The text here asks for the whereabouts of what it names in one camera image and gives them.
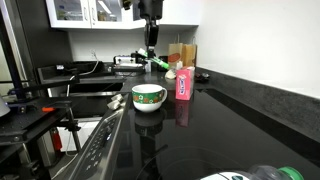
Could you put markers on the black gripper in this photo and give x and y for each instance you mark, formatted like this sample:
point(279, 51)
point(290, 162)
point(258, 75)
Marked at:
point(151, 35)

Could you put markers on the green marker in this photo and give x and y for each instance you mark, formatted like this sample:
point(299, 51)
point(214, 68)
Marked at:
point(154, 59)

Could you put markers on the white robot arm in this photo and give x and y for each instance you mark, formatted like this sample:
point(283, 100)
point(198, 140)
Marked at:
point(151, 12)

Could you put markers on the white and green mug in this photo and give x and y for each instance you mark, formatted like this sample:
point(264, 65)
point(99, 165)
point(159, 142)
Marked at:
point(148, 97)

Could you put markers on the silver toaster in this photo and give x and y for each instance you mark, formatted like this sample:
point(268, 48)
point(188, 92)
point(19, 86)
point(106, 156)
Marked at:
point(124, 65)

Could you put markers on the brown paper bag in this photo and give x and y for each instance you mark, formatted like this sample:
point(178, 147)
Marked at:
point(186, 53)

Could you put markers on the pink Sweet'N Low box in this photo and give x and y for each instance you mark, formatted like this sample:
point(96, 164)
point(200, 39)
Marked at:
point(184, 83)

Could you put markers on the stove control panel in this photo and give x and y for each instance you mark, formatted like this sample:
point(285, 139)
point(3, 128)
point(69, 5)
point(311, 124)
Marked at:
point(94, 159)

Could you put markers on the clear bottle with green cap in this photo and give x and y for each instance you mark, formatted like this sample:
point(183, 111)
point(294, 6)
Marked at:
point(261, 172)

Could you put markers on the white wall cabinet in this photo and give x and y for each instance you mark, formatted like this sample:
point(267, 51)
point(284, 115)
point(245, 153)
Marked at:
point(110, 15)

